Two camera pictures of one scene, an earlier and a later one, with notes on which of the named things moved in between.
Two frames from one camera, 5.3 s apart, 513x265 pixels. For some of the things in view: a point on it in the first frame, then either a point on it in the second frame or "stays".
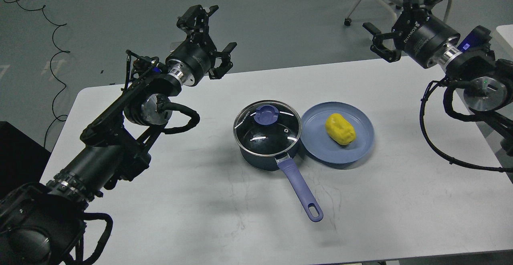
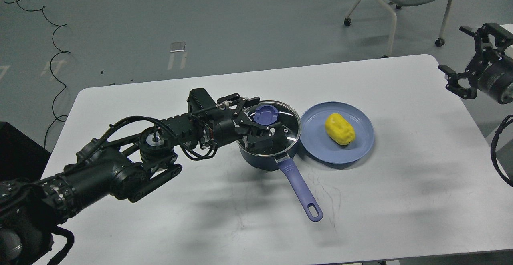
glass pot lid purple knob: x=266 y=114 stays
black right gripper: x=419 y=34 → x=489 y=71
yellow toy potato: x=340 y=129 stays
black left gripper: x=192 y=61 → x=230 y=124
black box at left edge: x=22 y=160 stays
